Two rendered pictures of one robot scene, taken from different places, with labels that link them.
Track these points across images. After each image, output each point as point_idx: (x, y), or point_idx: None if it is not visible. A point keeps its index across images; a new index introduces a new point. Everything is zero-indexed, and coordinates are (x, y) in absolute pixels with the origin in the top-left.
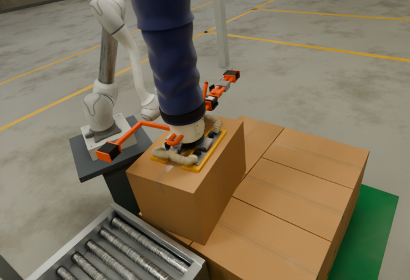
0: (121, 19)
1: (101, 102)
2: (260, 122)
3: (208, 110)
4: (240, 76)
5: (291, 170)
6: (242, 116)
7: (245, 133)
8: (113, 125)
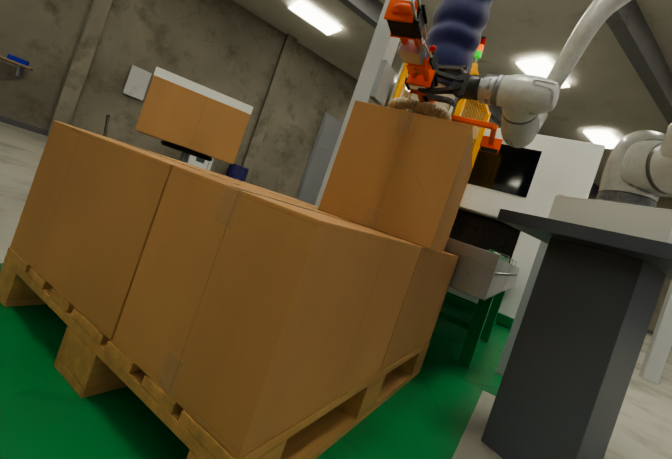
0: None
1: (620, 140)
2: (244, 190)
3: (415, 93)
4: (384, 15)
5: (239, 182)
6: (312, 216)
7: (309, 210)
8: (601, 194)
